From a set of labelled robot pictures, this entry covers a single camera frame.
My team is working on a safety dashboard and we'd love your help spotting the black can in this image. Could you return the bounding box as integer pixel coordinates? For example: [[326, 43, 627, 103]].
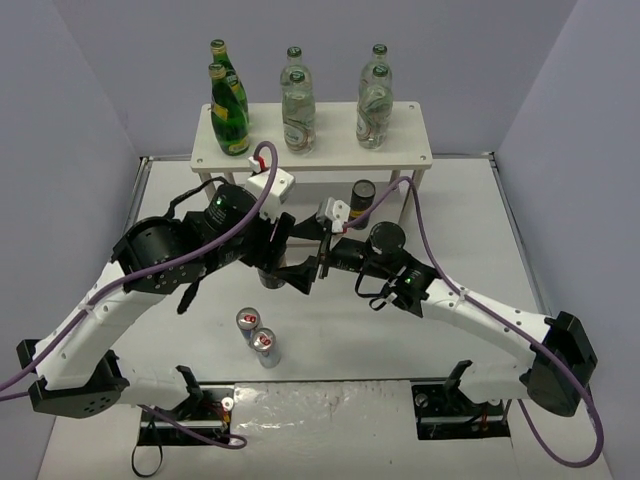
[[258, 253, 287, 290], [349, 179, 376, 221]]

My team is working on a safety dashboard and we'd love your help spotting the silver red can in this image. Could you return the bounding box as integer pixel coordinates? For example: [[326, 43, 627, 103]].
[[236, 307, 263, 346], [250, 328, 281, 369]]

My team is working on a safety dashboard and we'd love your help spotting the silver red can front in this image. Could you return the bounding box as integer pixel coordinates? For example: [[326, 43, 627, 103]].
[[250, 328, 281, 369]]

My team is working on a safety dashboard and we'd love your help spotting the green glass bottle front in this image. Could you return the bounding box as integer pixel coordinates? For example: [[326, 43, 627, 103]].
[[208, 63, 249, 156]]

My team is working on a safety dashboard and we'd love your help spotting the green glass bottle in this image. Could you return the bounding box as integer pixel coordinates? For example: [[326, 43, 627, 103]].
[[208, 63, 249, 156], [210, 39, 249, 120]]

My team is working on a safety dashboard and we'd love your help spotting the clear bottle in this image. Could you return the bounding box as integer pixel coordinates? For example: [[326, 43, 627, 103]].
[[282, 70, 316, 154], [359, 43, 393, 95], [356, 64, 393, 150], [280, 46, 313, 97]]

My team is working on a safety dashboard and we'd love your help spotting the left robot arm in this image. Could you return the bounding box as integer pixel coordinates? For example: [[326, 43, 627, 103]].
[[17, 183, 326, 419]]

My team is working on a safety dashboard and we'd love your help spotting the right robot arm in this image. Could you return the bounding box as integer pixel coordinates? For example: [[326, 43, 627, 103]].
[[293, 215, 597, 417]]

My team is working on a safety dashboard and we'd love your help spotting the white two-tier shelf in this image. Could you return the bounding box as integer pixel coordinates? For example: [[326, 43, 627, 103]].
[[190, 101, 433, 230]]

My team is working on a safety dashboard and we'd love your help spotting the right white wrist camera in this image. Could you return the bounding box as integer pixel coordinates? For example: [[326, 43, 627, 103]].
[[315, 197, 350, 234]]

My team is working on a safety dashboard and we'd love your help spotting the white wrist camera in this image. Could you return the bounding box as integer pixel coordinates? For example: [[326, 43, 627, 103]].
[[244, 156, 296, 224], [315, 197, 350, 234]]

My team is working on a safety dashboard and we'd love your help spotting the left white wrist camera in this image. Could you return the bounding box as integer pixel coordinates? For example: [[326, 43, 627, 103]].
[[244, 156, 296, 224]]

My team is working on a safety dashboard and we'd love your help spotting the left metal table rail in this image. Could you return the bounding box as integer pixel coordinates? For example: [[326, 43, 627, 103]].
[[121, 156, 153, 238]]

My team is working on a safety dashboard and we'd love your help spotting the metal table rail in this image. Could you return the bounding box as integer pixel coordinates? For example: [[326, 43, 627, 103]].
[[488, 152, 549, 313], [121, 156, 153, 238]]

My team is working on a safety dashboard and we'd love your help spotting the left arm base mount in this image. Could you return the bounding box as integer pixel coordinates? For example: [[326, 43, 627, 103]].
[[136, 384, 235, 447]]

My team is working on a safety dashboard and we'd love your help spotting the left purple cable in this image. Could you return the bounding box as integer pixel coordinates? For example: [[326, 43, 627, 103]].
[[0, 142, 281, 449]]

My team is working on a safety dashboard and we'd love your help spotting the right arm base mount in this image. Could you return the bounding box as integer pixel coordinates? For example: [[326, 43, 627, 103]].
[[411, 379, 511, 441]]

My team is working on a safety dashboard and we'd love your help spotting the right metal table rail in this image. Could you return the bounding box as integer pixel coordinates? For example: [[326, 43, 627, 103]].
[[488, 152, 549, 313]]

